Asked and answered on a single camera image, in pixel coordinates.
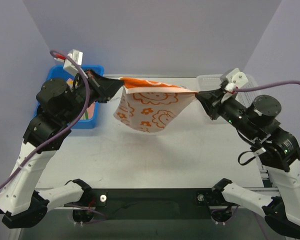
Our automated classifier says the orange lion print towel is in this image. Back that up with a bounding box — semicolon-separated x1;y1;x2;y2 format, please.
113;77;197;133

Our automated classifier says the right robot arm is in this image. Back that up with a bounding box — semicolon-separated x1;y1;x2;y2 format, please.
195;89;300;240

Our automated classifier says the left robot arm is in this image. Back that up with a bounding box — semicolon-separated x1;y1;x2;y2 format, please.
0;69;124;229

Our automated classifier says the white perforated plastic basket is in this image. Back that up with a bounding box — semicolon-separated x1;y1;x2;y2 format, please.
196;73;267;121

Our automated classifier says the pink towel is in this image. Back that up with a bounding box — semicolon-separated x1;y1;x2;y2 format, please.
66;78;96;121

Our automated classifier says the blue plastic bin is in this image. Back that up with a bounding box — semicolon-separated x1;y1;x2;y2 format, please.
46;64;104;129

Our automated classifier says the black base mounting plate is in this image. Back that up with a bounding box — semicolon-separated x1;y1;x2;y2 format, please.
67;188;238;223

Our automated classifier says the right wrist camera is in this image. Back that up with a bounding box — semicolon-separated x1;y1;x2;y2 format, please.
220;68;249;93

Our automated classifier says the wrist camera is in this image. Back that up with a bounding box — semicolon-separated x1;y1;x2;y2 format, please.
220;68;249;93
54;49;83;77

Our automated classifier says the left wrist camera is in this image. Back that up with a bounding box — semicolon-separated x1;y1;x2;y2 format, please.
54;49;83;77

